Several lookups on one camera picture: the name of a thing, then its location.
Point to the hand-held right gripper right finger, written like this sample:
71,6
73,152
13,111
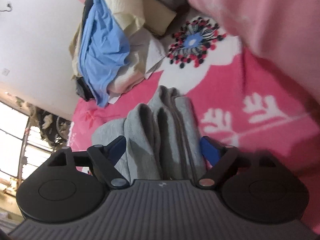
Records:
210,150

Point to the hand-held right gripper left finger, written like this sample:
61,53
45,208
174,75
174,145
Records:
117,147

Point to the grey sweatshirt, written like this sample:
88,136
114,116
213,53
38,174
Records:
150,135

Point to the dark grey garment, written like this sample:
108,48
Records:
83,90

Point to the pale peach garment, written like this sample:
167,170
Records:
125,80

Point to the black wheelchair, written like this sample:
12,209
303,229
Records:
52,127

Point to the pink floral bed blanket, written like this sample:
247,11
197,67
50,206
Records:
225,80

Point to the white garment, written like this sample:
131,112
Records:
155,55

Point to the khaki pants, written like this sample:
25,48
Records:
75,55

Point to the light blue shirt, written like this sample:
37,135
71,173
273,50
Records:
100,45

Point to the barred window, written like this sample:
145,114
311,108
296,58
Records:
12,120

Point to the light pink quilt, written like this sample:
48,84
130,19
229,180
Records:
262,17

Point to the dark navy garment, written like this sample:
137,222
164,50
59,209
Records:
90,2

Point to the wall socket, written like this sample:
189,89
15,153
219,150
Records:
5,72

